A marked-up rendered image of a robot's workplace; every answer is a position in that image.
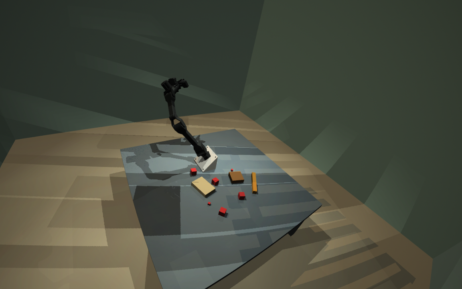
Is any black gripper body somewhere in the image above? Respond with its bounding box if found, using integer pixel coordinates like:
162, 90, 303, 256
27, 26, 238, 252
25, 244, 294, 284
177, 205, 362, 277
172, 80, 189, 92

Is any orange long board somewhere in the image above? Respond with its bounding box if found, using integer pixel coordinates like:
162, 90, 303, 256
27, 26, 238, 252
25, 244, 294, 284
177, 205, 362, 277
251, 172, 257, 194

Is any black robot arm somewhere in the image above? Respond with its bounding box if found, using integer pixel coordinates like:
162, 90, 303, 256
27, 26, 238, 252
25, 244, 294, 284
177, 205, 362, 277
161, 77, 210, 160

